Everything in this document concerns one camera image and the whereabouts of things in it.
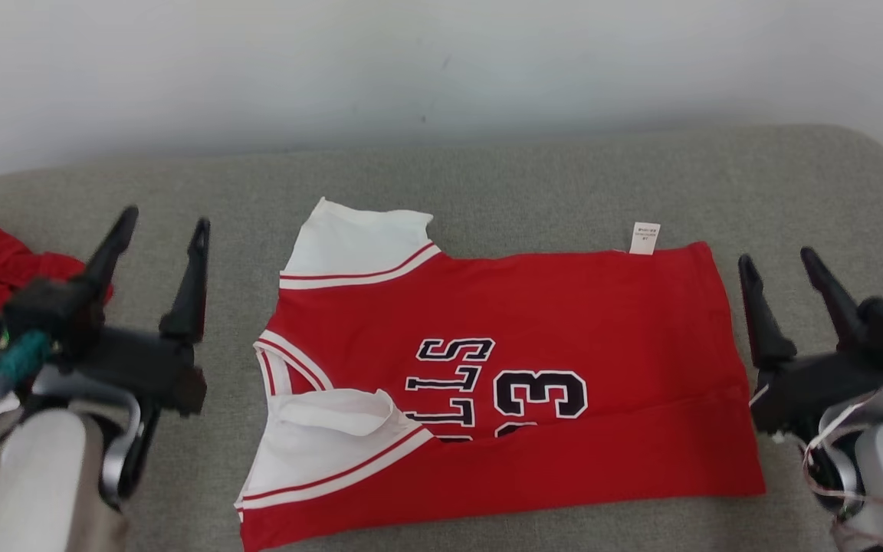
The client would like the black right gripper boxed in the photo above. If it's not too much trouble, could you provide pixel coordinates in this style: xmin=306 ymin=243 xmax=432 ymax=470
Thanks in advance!
xmin=737 ymin=246 xmax=883 ymax=439

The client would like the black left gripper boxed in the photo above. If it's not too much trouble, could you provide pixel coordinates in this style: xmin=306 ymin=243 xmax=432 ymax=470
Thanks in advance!
xmin=51 ymin=205 xmax=212 ymax=419

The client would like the red and white basketball jersey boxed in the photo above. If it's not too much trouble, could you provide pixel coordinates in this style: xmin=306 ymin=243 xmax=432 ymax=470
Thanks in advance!
xmin=235 ymin=197 xmax=766 ymax=552

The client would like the teal left camera connector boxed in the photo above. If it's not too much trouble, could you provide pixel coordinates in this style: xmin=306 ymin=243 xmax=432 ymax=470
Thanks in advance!
xmin=0 ymin=330 xmax=53 ymax=398

